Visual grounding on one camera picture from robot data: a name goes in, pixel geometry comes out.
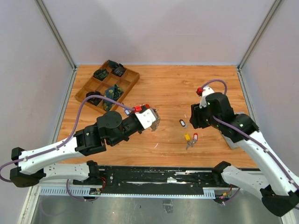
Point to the key with red tag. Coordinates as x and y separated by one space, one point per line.
194 139

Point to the green patterned rolled tie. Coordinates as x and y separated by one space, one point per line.
100 74

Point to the dark folded tie back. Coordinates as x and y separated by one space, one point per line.
114 65

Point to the key with blue tag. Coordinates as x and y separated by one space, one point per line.
127 112

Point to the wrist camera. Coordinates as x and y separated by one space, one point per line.
147 118
206 91

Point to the key with yellow tag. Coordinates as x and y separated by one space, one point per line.
188 140

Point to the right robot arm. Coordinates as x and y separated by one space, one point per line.
278 188

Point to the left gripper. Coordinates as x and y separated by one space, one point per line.
133 114

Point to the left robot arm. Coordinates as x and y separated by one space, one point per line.
44 164

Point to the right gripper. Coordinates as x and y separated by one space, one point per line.
195 116

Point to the dark tie purple pattern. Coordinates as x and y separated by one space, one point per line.
119 71

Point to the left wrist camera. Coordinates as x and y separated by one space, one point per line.
147 118

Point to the grey foam pad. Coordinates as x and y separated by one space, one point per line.
231 135

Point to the key with black tag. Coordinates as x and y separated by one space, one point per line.
183 123

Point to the wooden compartment tray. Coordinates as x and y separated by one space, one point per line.
97 87

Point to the blue tie yellow flowers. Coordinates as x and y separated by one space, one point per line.
113 93

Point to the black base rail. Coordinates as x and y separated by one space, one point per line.
153 181

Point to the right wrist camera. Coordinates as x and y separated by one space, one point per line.
206 91

